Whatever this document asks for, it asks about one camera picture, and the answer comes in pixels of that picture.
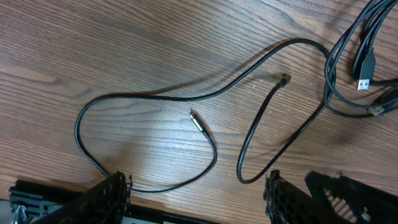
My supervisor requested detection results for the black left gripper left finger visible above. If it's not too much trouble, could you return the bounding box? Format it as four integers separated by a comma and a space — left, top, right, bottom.
35, 171, 132, 224

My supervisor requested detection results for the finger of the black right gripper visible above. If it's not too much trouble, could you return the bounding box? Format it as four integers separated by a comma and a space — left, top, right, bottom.
305, 171, 397, 224

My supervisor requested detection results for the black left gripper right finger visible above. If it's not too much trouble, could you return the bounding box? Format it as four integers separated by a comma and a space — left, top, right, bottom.
263, 170, 349, 224

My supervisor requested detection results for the thin black cable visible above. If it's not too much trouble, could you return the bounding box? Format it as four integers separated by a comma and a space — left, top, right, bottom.
73, 37, 336, 195

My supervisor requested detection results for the black USB cable dark plug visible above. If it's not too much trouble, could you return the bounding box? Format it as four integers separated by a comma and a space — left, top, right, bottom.
323, 0, 398, 118

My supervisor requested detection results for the black USB-A cable white plug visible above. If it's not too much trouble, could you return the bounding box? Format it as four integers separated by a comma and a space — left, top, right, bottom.
351, 0, 397, 90

